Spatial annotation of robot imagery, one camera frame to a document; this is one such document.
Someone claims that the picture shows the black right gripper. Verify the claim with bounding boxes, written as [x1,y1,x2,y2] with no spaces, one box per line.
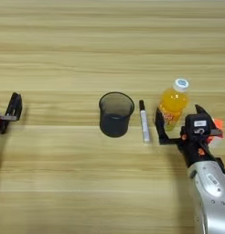
[154,103,224,169]

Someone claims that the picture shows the orange juice bottle white cap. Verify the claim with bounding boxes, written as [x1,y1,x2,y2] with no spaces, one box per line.
[158,78,190,132]

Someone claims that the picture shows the white marker pen black cap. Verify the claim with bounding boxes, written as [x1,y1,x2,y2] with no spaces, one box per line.
[138,99,151,144]

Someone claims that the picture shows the black mesh pen cup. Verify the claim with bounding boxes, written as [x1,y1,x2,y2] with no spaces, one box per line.
[98,91,135,138]

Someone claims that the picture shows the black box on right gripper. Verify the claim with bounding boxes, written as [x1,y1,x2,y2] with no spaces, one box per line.
[184,113,217,137]

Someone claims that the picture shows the black rounded gripper post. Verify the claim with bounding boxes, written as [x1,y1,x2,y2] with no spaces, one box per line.
[1,91,17,135]

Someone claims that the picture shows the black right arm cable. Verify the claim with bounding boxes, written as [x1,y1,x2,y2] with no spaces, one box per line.
[215,156,225,179]

